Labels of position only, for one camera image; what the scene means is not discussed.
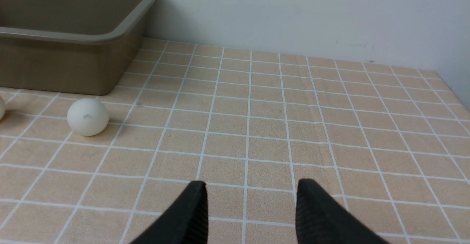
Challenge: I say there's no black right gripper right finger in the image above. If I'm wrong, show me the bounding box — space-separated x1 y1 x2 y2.
296 179 388 244

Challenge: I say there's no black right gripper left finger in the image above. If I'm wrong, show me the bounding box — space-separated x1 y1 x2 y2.
131 181 209 244

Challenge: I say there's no plain white ping-pong ball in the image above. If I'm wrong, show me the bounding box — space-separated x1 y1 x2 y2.
66 98 109 136

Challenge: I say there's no white ping-pong ball with logo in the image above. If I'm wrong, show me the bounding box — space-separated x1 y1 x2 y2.
0 96 6 120

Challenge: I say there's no orange checkered tablecloth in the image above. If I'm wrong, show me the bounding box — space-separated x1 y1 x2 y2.
0 39 470 244

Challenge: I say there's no olive green plastic bin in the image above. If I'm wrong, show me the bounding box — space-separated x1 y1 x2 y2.
0 0 156 96

